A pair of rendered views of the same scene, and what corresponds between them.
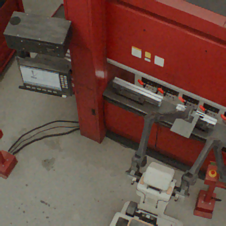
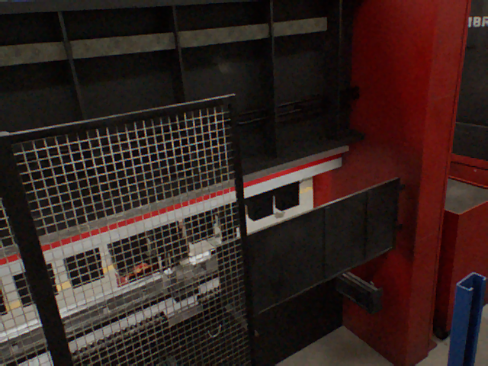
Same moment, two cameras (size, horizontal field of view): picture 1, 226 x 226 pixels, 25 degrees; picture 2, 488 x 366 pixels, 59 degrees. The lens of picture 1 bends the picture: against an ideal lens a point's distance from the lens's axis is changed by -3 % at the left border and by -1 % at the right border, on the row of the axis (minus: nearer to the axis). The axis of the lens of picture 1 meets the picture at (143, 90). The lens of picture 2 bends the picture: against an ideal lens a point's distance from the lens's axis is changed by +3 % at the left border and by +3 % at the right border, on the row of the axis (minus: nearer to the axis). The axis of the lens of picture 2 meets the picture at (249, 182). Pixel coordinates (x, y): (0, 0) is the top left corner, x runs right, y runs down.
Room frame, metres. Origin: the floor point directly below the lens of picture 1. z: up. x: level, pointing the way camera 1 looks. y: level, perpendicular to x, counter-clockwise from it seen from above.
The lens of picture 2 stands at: (3.82, -2.10, 2.24)
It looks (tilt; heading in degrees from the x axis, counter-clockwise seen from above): 22 degrees down; 126
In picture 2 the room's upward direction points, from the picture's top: 4 degrees counter-clockwise
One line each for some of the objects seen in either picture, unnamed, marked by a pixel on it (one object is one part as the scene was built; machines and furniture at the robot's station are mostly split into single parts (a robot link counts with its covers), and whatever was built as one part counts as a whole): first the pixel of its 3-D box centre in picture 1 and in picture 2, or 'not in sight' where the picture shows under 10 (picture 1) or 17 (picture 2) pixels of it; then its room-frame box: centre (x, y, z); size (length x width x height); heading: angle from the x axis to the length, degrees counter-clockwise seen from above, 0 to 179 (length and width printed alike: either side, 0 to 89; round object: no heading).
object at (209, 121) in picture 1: (195, 116); (222, 257); (2.42, -0.50, 0.92); 0.39 x 0.06 x 0.10; 68
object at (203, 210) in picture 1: (205, 204); not in sight; (1.89, -0.72, 0.06); 0.25 x 0.20 x 0.12; 169
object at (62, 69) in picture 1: (46, 75); not in sight; (2.43, 0.83, 1.42); 0.45 x 0.12 x 0.36; 82
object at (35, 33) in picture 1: (43, 59); not in sight; (2.52, 0.87, 1.53); 0.51 x 0.25 x 0.85; 82
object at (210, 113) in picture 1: (211, 107); (198, 223); (2.37, -0.61, 1.18); 0.15 x 0.09 x 0.17; 68
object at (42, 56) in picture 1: (52, 67); not in sight; (2.68, 0.85, 1.18); 0.40 x 0.24 x 0.07; 68
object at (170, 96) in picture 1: (170, 90); (258, 203); (2.53, -0.24, 1.18); 0.15 x 0.09 x 0.17; 68
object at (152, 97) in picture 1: (137, 92); not in sight; (2.65, 0.06, 0.92); 0.50 x 0.06 x 0.10; 68
